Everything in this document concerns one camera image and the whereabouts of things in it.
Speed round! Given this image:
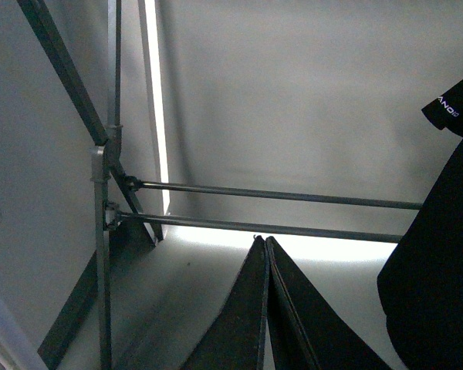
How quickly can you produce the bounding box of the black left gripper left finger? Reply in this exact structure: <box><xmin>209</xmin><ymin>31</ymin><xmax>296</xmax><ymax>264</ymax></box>
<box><xmin>181</xmin><ymin>236</ymin><xmax>270</xmax><ymax>369</ymax></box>

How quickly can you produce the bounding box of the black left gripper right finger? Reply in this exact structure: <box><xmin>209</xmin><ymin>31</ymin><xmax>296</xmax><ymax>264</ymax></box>
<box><xmin>265</xmin><ymin>237</ymin><xmax>390</xmax><ymax>369</ymax></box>

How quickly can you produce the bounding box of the black t-shirt with sleeve text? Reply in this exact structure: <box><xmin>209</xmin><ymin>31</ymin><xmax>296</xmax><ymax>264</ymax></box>
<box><xmin>377</xmin><ymin>80</ymin><xmax>463</xmax><ymax>369</ymax></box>

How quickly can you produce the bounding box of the upper grey horizontal rack rod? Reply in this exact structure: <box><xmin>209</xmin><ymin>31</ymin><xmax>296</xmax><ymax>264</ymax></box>
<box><xmin>129</xmin><ymin>179</ymin><xmax>423</xmax><ymax>210</ymax></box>

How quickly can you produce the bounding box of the white vertical light strip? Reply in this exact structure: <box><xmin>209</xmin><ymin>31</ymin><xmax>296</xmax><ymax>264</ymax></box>
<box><xmin>137</xmin><ymin>0</ymin><xmax>173</xmax><ymax>217</ymax></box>

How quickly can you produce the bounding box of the grey rack side leg frame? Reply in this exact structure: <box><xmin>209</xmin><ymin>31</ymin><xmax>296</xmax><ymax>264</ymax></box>
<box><xmin>19</xmin><ymin>1</ymin><xmax>143</xmax><ymax>369</ymax></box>

